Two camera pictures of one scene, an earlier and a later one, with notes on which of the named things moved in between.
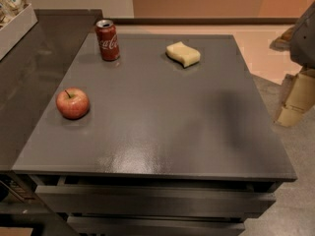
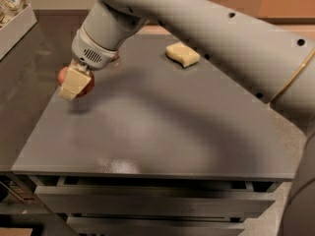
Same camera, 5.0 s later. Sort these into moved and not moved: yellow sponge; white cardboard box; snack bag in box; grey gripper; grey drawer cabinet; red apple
Moved: grey gripper; red apple
Not moved: snack bag in box; white cardboard box; yellow sponge; grey drawer cabinet
